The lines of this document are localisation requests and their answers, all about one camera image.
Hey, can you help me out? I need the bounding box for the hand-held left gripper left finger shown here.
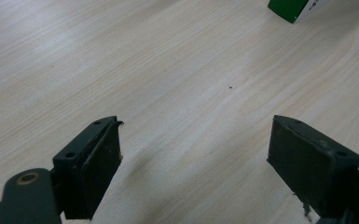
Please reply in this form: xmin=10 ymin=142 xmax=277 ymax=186
xmin=52 ymin=115 xmax=125 ymax=221

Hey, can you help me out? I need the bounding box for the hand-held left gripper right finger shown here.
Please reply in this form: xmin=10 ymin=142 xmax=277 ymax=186
xmin=266 ymin=114 xmax=359 ymax=218

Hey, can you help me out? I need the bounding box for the green and white box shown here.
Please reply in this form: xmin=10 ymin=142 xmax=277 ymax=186
xmin=267 ymin=0 xmax=327 ymax=24

